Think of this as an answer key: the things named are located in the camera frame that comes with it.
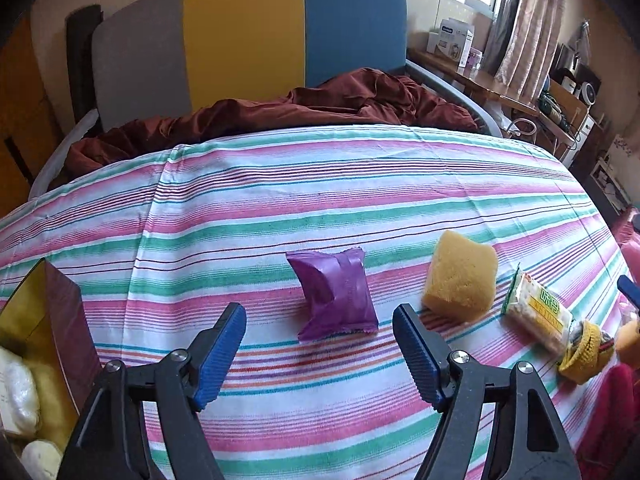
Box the grey curtain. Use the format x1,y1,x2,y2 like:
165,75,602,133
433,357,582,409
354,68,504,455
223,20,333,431
492,0,526,78

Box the rolled beige sock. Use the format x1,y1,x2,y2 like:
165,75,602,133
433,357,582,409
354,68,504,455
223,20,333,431
22,439,63,476

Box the purple foil packet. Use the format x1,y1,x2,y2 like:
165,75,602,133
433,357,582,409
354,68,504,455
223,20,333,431
286,247,379,343

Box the maroon blanket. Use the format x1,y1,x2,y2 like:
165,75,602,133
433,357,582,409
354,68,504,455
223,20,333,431
67,67,481,178

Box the green device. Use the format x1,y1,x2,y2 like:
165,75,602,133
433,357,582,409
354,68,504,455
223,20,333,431
540,95,571,131

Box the orange round object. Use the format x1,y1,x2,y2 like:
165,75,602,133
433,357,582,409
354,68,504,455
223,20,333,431
615,312,640,361

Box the patterned pink curtain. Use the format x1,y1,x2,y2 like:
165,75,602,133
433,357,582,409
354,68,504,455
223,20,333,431
500,0,568,106

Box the black appliance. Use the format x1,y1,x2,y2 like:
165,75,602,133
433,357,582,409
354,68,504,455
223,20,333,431
555,42,601,88

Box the white plastic bag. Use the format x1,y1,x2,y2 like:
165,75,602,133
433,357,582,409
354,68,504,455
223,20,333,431
0,347,42,438

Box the brown cardboard box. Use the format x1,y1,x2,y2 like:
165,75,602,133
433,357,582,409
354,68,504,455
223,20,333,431
0,258,103,480

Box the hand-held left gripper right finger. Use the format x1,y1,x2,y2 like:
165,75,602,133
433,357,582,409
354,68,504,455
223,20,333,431
392,303,583,480

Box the white appliance box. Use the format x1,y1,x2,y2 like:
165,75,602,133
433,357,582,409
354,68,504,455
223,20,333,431
440,19,476,67

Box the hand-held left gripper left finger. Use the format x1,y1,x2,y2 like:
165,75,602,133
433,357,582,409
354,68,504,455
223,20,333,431
60,301,248,480

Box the printed cardboard box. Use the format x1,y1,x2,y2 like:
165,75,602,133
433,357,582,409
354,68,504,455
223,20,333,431
590,155,632,211

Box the yellow knitted pouch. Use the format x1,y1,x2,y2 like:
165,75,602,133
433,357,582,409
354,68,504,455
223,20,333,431
557,321,617,386

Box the wooden desk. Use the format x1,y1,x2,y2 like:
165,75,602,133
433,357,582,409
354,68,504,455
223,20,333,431
407,47,581,146

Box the small white fan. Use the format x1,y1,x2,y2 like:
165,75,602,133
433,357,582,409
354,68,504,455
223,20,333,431
574,81,600,106

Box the grey yellow blue headboard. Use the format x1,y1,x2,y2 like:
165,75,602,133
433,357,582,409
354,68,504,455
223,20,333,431
91,0,407,133

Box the grey bed rail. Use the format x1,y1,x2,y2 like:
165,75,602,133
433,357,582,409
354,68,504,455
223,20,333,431
29,109,101,196
405,57,503,137

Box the red cloth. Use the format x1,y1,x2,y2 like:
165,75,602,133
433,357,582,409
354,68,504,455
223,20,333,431
575,205,640,480

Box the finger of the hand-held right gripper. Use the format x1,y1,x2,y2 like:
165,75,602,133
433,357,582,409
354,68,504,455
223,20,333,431
617,275,640,312

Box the green-edged snack packet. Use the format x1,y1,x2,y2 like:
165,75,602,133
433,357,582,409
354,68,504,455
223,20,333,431
501,262,575,356

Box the large yellow sponge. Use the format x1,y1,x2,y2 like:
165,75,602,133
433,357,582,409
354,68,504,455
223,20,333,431
421,230,499,322

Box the striped bed sheet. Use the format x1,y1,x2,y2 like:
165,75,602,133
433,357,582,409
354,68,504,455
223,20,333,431
0,125,628,480

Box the small yellow sponge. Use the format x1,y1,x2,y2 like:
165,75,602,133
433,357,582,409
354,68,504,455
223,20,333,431
32,362,78,453

